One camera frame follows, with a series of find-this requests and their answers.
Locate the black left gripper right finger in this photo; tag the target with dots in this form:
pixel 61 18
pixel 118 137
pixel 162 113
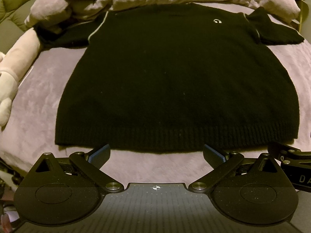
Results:
pixel 223 163

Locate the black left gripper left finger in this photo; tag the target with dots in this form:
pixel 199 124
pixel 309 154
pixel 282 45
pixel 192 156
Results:
pixel 89 164

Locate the black knit sweater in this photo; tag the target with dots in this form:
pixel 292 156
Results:
pixel 175 77

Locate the purple bed sheet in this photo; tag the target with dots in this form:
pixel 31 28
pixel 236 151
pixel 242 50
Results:
pixel 30 131

